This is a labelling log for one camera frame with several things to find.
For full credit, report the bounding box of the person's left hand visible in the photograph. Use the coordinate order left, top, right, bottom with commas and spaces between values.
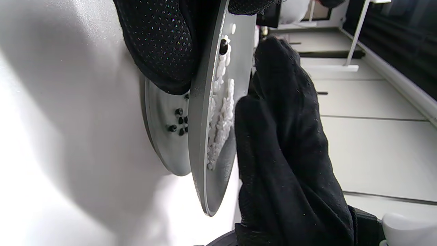
113, 0, 282, 96

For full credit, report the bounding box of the person's right hand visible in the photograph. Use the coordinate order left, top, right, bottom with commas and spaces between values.
234, 36, 355, 246

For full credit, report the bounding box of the pile of coffee beans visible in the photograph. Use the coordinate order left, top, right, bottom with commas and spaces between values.
167, 39, 229, 137

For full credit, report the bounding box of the grey ceramic plate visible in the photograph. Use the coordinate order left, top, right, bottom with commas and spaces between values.
139, 77, 192, 177
188, 0, 257, 217

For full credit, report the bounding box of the pile of white rice grains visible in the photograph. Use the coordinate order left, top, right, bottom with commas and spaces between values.
206, 23, 237, 171

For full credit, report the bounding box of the white metal post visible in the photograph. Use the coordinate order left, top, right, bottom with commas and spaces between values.
300, 0, 372, 72

